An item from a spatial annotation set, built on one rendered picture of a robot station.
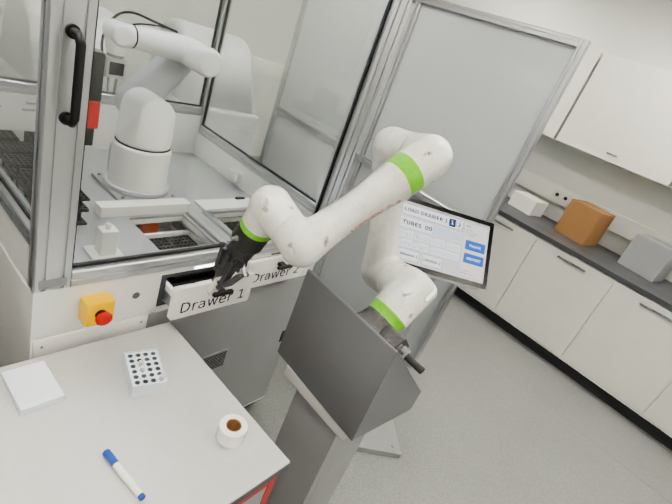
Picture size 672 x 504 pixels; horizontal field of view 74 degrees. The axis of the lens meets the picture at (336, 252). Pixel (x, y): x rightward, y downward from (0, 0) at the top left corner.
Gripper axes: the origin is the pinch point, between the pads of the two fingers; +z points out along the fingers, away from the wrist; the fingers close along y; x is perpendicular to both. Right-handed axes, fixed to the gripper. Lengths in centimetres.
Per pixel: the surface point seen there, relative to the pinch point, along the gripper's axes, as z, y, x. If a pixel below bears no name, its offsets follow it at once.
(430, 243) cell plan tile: -18, 12, 94
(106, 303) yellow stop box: 5.0, -4.4, -28.8
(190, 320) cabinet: 24.1, -2.1, 2.4
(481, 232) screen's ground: -30, 19, 117
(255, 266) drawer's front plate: 5.6, -6.9, 22.7
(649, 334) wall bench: -12, 118, 287
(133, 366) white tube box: 11.7, 11.7, -26.2
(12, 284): 14, -20, -44
